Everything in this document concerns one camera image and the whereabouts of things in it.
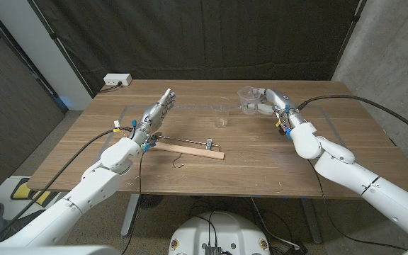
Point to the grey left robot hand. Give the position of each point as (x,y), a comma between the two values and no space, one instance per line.
(152,117)

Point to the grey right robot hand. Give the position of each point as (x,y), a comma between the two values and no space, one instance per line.
(278,102)

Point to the clear plastic measuring cup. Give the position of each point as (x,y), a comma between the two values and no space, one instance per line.
(245,97)

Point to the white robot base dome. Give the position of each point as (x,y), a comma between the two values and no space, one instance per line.
(220,230)

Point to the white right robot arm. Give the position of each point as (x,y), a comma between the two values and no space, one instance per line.
(352,173)

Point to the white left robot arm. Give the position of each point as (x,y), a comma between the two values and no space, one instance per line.
(83,195)

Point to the clear glass beaker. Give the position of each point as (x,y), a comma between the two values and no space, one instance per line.
(221,115)

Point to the flat wooden stick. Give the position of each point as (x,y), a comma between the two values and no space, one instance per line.
(190,151)

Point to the white power outlet box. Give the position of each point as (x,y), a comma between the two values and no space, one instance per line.
(117,79)

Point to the small grey clothespin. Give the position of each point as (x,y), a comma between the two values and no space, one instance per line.
(209,144)

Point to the wooden table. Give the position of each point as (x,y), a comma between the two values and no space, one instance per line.
(335,131)

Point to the round black floor fan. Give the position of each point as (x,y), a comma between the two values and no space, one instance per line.
(151,201)

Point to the black fabric backdrop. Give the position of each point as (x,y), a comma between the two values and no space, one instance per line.
(204,39)

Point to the backdrop stand pole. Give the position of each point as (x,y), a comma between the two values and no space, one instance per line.
(349,32)
(62,53)

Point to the white table leg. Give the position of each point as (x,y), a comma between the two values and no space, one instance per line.
(130,216)

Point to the grey table leg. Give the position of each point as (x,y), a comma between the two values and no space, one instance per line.
(312,219)

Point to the dark wooden door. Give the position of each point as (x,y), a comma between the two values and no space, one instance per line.
(9,113)

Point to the black power adapter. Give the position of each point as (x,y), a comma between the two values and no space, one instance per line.
(296,249)

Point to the white yellow floor machine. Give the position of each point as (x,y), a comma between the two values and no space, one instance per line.
(23,191)

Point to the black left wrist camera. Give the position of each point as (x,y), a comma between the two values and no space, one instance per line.
(152,141)

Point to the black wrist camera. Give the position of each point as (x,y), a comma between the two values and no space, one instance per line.
(284,132)
(152,141)

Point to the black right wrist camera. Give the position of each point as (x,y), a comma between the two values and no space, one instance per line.
(284,132)

